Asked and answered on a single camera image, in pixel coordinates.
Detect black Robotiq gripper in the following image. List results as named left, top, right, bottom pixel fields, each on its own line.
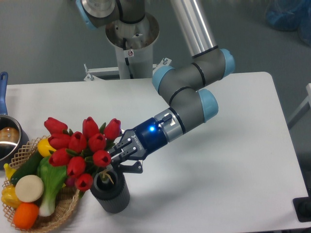
left=108, top=116, right=171, bottom=174

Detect red tulip bouquet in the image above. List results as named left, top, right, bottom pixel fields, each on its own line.
left=44, top=116, right=121, bottom=192

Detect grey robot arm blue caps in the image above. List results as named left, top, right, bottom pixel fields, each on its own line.
left=76, top=0, right=235, bottom=173

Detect dark grey ribbed vase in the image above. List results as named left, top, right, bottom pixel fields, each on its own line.
left=90, top=169, right=130, bottom=214

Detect purple red radish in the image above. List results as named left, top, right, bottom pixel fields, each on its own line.
left=64, top=177, right=75, bottom=187

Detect green bok choy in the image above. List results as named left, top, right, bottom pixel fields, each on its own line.
left=37, top=156, right=67, bottom=217

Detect woven wicker basket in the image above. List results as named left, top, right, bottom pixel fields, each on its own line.
left=0, top=136, right=79, bottom=233

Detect yellow squash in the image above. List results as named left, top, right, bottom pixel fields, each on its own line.
left=37, top=138, right=56, bottom=157

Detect dark green cucumber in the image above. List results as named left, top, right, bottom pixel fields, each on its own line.
left=10, top=150, right=43, bottom=185

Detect orange fruit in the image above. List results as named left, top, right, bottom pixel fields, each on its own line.
left=13, top=202, right=39, bottom=230

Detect yellow banana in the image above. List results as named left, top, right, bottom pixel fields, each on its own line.
left=3, top=163, right=16, bottom=180

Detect yellow bell pepper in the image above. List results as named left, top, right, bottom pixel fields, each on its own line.
left=1, top=184, right=22, bottom=209

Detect black device at table edge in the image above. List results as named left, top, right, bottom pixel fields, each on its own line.
left=293, top=197, right=311, bottom=222

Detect blue plastic bag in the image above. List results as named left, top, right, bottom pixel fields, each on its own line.
left=264, top=0, right=311, bottom=46

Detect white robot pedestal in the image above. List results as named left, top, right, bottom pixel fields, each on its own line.
left=84, top=13, right=172, bottom=81

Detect blue handled saucepan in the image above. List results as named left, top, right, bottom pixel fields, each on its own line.
left=0, top=71, right=29, bottom=170

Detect white metal frame right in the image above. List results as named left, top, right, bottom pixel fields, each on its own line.
left=287, top=83, right=311, bottom=130

